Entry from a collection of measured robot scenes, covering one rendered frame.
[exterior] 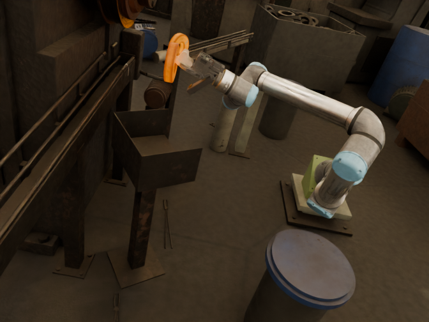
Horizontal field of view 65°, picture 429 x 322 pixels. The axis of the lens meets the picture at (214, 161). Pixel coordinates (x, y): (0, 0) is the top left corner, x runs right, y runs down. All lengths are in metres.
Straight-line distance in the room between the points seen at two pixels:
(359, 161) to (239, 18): 3.09
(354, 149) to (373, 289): 0.92
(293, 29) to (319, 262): 2.66
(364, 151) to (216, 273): 0.86
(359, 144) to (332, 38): 2.58
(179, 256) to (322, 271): 0.71
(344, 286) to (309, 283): 0.12
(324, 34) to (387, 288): 2.50
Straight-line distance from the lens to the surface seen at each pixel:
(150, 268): 1.60
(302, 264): 1.24
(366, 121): 1.33
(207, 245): 1.74
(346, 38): 3.86
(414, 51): 4.41
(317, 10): 5.44
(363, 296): 1.92
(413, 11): 5.18
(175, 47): 1.35
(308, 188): 2.07
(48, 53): 1.19
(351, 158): 1.25
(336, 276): 1.27
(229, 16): 4.15
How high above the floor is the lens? 1.29
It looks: 34 degrees down
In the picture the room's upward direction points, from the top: 15 degrees clockwise
